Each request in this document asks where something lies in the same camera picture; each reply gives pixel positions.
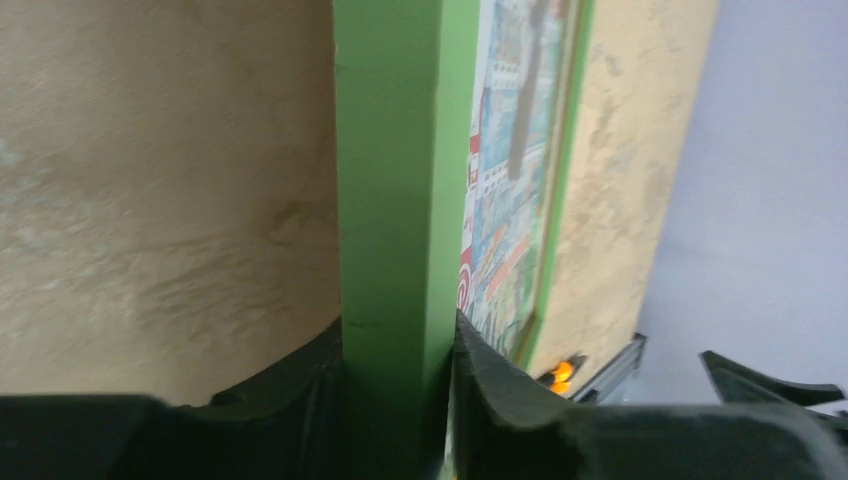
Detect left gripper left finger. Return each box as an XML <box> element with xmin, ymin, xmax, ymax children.
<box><xmin>208</xmin><ymin>319</ymin><xmax>344</xmax><ymax>479</ymax></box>

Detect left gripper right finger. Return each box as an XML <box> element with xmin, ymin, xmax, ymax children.
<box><xmin>450</xmin><ymin>312</ymin><xmax>583</xmax><ymax>479</ymax></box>

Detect colourful printed photo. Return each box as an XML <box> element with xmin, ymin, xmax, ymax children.
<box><xmin>457</xmin><ymin>1</ymin><xmax>579</xmax><ymax>356</ymax></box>

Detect green picture frame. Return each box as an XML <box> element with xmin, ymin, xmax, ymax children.
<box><xmin>333</xmin><ymin>0</ymin><xmax>598</xmax><ymax>480</ymax></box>

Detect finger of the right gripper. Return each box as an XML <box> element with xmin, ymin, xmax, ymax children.
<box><xmin>699</xmin><ymin>350</ymin><xmax>847</xmax><ymax>407</ymax></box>

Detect aluminium frame rail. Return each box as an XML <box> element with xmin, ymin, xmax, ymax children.
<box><xmin>569</xmin><ymin>333</ymin><xmax>647</xmax><ymax>405</ymax></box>

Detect orange black pliers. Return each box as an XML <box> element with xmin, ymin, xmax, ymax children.
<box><xmin>536</xmin><ymin>354</ymin><xmax>587</xmax><ymax>395</ymax></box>

